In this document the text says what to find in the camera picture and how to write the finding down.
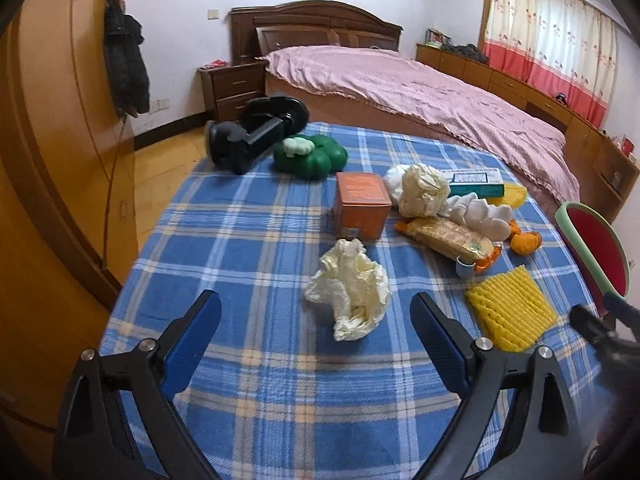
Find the yellow foam fruit net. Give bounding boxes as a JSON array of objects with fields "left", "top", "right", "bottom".
[{"left": 465, "top": 266, "right": 558, "bottom": 352}]

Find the orange mandarin peel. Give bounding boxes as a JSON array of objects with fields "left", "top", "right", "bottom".
[{"left": 509, "top": 220, "right": 542, "bottom": 256}]

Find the teal and white medicine box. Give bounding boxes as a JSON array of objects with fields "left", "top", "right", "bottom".
[{"left": 442, "top": 168, "right": 506, "bottom": 198}]

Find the orange noodle snack packet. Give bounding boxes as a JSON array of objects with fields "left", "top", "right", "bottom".
[{"left": 395, "top": 216, "right": 502, "bottom": 273}]

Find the cream paper ball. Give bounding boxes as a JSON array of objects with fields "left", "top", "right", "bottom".
[{"left": 304, "top": 238, "right": 392, "bottom": 342}]

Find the white paper ball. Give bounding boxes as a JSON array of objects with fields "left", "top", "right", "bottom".
[{"left": 383, "top": 164, "right": 450, "bottom": 218}]

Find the orange cardboard box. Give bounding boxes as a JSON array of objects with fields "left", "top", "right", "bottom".
[{"left": 333, "top": 171, "right": 392, "bottom": 240}]

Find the red bin with green rim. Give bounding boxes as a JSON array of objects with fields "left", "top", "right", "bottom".
[{"left": 554, "top": 202, "right": 630, "bottom": 316}]

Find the small blue cup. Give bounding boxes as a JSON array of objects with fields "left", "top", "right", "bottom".
[{"left": 456, "top": 257, "right": 475, "bottom": 281}]

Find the long wooden low cabinet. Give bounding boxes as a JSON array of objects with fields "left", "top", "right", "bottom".
[{"left": 416, "top": 44, "right": 639, "bottom": 222}]

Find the red cup on cabinet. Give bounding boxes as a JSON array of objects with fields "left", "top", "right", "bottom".
[{"left": 620, "top": 136, "right": 634, "bottom": 157}]

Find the orange wooden wardrobe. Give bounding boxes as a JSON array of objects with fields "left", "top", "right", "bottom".
[{"left": 1, "top": 0, "right": 138, "bottom": 478}]

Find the blue plaid table cloth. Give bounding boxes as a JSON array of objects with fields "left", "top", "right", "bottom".
[{"left": 98, "top": 121, "right": 604, "bottom": 480}]

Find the pink bed cover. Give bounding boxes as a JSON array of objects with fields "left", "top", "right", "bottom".
[{"left": 265, "top": 46, "right": 579, "bottom": 203}]

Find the cream and red curtain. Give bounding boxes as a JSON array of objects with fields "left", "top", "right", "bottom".
[{"left": 483, "top": 0, "right": 618, "bottom": 128}]

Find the dark clothes pile on cabinet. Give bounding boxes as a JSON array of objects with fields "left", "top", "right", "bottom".
[{"left": 440, "top": 44, "right": 488, "bottom": 65}]

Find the green clover-shaped plastic toy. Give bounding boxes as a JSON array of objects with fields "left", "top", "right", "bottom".
[{"left": 273, "top": 134, "right": 348, "bottom": 181}]

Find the black jacket hanging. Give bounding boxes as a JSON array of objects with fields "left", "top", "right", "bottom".
[{"left": 103, "top": 6, "right": 150, "bottom": 117}]

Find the black handheld device stand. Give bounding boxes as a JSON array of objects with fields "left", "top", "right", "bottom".
[{"left": 204, "top": 93, "right": 309, "bottom": 176}]

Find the dark wooden nightstand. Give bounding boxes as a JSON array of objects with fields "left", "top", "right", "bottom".
[{"left": 198, "top": 60, "right": 267, "bottom": 122}]

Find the dark wooden bed headboard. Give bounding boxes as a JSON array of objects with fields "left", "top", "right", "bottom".
[{"left": 229, "top": 0, "right": 402, "bottom": 64}]

